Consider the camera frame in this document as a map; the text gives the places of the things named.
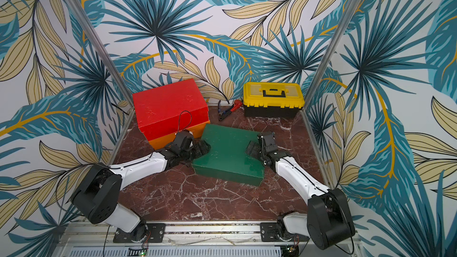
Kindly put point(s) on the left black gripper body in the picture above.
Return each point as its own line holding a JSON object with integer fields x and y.
{"x": 186, "y": 154}

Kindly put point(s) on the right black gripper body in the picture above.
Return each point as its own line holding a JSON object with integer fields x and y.
{"x": 260, "y": 149}

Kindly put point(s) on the green shoebox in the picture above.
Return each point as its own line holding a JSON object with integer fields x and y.
{"x": 227, "y": 159}

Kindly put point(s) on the red shoebox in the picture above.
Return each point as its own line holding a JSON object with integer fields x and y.
{"x": 170, "y": 108}

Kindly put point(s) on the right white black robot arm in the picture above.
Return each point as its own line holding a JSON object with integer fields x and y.
{"x": 328, "y": 220}

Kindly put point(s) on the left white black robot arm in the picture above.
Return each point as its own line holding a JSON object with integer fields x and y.
{"x": 97, "y": 196}

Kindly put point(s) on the orange shoebox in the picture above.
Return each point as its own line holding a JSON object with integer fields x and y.
{"x": 161, "y": 142}

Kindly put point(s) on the yellow black toolbox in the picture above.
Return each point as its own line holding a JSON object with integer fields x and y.
{"x": 272, "y": 100}

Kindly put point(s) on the red handled pliers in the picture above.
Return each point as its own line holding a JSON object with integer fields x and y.
{"x": 224, "y": 113}

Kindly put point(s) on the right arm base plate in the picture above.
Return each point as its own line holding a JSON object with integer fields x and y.
{"x": 276, "y": 232}

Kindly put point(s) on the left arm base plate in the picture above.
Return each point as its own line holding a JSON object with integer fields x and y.
{"x": 143, "y": 233}

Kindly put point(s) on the aluminium front rail frame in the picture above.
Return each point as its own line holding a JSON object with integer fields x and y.
{"x": 196, "y": 239}

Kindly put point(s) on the right aluminium corner post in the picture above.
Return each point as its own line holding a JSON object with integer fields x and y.
{"x": 339, "y": 32}

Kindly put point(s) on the aluminium corner post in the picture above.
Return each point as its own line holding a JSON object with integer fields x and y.
{"x": 339, "y": 32}
{"x": 91, "y": 34}

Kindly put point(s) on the left aluminium corner post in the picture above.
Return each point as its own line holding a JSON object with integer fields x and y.
{"x": 91, "y": 34}

